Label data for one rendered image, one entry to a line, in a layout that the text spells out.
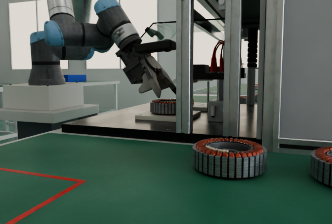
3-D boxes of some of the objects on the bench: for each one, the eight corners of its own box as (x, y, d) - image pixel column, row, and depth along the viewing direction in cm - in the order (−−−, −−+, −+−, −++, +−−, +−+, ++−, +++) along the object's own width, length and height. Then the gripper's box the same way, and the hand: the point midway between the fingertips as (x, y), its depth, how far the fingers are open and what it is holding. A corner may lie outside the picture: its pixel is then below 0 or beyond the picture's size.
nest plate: (165, 109, 102) (165, 105, 102) (177, 104, 116) (178, 101, 116) (206, 111, 97) (206, 107, 97) (215, 106, 111) (215, 103, 111)
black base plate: (61, 132, 73) (61, 123, 72) (155, 105, 133) (155, 100, 132) (256, 149, 57) (256, 137, 57) (263, 110, 117) (263, 104, 116)
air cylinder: (207, 121, 76) (207, 100, 76) (212, 117, 83) (213, 98, 83) (227, 122, 74) (227, 101, 74) (230, 118, 81) (230, 98, 81)
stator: (221, 153, 53) (221, 133, 52) (280, 168, 44) (280, 145, 44) (177, 167, 45) (177, 143, 45) (238, 188, 37) (239, 159, 36)
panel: (255, 139, 56) (260, -21, 53) (263, 104, 117) (265, 29, 115) (261, 139, 55) (266, -22, 52) (266, 104, 117) (268, 29, 114)
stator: (144, 114, 80) (143, 101, 80) (158, 109, 91) (158, 97, 90) (182, 116, 76) (182, 102, 76) (192, 111, 87) (192, 98, 87)
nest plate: (135, 119, 79) (134, 115, 79) (155, 112, 93) (155, 108, 93) (187, 122, 74) (187, 118, 74) (200, 114, 88) (200, 110, 88)
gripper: (132, 55, 97) (163, 104, 94) (99, 50, 78) (137, 111, 76) (151, 39, 94) (184, 90, 91) (122, 30, 75) (162, 93, 73)
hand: (171, 94), depth 83 cm, fingers open, 14 cm apart
